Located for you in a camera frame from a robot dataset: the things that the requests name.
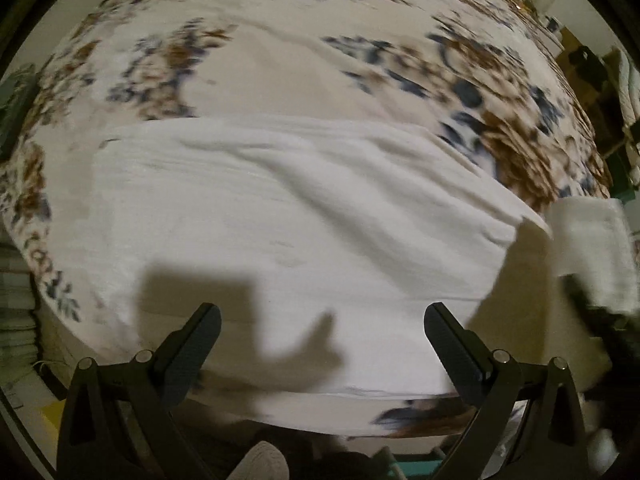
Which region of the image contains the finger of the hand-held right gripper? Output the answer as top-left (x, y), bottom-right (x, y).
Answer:
top-left (563, 275), bottom-right (617, 319)

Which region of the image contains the stack of green books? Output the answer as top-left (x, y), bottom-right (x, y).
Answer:
top-left (0, 240), bottom-right (43, 368)

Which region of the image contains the white towel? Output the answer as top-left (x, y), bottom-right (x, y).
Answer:
top-left (91, 114), bottom-right (640, 397)

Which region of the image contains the floral printed blanket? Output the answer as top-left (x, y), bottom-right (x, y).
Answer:
top-left (0, 0), bottom-right (617, 442)

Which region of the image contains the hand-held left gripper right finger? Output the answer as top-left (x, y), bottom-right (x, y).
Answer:
top-left (423, 302), bottom-right (589, 480)

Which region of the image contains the person's white shoe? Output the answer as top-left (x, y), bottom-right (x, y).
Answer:
top-left (227, 440), bottom-right (291, 480)

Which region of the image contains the white folded cloth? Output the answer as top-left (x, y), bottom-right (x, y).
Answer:
top-left (617, 50), bottom-right (640, 128)

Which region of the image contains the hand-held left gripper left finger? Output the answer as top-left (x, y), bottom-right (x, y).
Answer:
top-left (56, 302), bottom-right (223, 480)

